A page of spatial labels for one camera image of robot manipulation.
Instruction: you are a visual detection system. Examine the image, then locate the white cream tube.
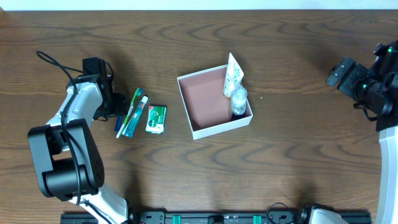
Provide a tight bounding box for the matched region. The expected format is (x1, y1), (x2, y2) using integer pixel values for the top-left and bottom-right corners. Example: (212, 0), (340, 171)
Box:
(223, 53), (244, 98)

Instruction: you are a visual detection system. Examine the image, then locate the green Dettol soap bar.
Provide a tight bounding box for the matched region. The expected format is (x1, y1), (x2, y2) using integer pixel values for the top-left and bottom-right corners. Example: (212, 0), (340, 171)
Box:
(146, 105), (167, 134)

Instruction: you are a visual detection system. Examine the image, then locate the black mounting rail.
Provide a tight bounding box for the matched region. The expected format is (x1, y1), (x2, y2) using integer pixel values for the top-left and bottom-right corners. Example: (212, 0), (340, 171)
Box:
(60, 210), (372, 224)

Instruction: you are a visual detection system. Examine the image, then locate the green white toothbrush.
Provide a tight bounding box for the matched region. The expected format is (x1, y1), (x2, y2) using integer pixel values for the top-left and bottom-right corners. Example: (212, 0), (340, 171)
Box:
(116, 88), (144, 138)

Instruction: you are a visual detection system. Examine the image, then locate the teal toothpaste tube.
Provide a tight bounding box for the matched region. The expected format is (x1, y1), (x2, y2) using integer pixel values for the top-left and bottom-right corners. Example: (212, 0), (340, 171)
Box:
(122, 95), (149, 138)

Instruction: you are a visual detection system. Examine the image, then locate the white cardboard box pink inside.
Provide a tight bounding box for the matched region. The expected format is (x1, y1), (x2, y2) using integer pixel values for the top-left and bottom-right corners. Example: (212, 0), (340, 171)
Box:
(177, 65), (253, 140)

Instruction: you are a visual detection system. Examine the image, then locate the clear spray bottle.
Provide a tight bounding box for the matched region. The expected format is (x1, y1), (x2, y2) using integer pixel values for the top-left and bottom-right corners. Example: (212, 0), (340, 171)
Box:
(230, 82), (248, 121)

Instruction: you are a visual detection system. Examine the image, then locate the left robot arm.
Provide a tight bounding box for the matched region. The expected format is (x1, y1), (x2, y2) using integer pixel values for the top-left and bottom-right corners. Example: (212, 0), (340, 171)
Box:
(27, 57), (129, 223)

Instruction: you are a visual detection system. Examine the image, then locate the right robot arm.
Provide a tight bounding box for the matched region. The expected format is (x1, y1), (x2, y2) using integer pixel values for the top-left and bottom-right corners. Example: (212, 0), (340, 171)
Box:
(326, 42), (397, 224)

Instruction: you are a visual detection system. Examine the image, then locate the blue disposable razor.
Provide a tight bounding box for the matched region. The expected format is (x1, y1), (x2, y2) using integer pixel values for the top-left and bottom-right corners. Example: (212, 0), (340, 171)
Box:
(114, 115), (123, 133)

